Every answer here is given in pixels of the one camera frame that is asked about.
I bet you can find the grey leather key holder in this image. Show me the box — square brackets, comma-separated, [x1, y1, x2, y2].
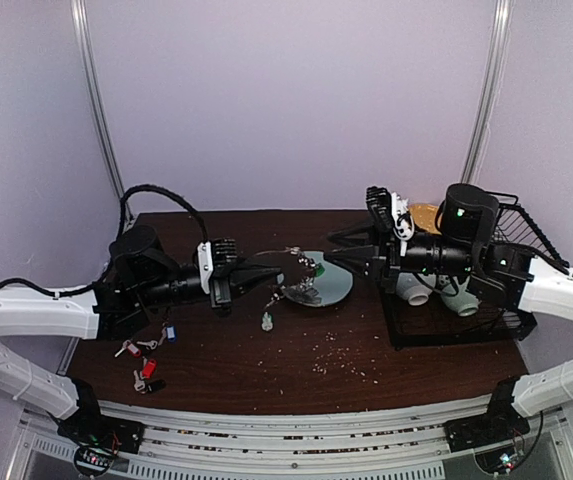
[252, 246, 322, 310]

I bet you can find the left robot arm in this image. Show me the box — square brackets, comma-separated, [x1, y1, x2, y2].
[0, 225, 281, 444]

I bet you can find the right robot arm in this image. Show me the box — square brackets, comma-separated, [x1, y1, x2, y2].
[324, 183, 573, 321]

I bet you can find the light blue flower plate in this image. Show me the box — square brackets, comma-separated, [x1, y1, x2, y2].
[304, 250, 353, 308]

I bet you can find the pale green key tag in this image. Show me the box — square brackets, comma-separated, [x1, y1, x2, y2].
[261, 311, 274, 332]

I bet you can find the orange dotted plate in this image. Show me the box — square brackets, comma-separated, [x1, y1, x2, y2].
[409, 203, 440, 235]

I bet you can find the blue key tag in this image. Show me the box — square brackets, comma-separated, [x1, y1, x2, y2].
[162, 323, 177, 343]

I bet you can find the green ceramic bowl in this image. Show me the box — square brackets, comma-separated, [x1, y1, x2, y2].
[441, 282, 480, 317]

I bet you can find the red key tag with key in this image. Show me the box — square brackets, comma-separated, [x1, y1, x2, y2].
[114, 340, 142, 358]

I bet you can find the black key tag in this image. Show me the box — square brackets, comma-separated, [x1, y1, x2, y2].
[144, 379, 167, 394]

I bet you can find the silver key near black tag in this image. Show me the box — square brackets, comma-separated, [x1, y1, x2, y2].
[133, 370, 146, 392]

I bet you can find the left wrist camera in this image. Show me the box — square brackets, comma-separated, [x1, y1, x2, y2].
[196, 238, 238, 294]

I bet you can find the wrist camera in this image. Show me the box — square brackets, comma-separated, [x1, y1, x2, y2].
[366, 186, 415, 241]
[196, 238, 238, 294]

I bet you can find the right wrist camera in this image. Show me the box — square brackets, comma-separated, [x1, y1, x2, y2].
[366, 186, 415, 241]

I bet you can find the black wire dish rack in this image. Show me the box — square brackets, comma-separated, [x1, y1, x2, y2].
[380, 194, 569, 350]

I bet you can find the right aluminium post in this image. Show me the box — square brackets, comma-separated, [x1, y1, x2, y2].
[460, 0, 514, 184]

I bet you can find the aluminium post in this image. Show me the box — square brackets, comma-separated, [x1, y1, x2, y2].
[460, 0, 514, 184]
[70, 0, 125, 200]

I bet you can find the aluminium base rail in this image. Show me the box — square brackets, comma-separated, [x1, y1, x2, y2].
[1, 395, 573, 479]

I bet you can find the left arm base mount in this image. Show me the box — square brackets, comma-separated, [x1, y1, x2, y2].
[52, 403, 145, 478]

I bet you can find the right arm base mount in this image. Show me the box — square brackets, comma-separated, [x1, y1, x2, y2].
[444, 413, 530, 476]

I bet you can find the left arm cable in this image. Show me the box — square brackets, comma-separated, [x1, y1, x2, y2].
[0, 183, 212, 301]

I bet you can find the left aluminium post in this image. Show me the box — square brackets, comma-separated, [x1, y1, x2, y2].
[70, 0, 125, 200]

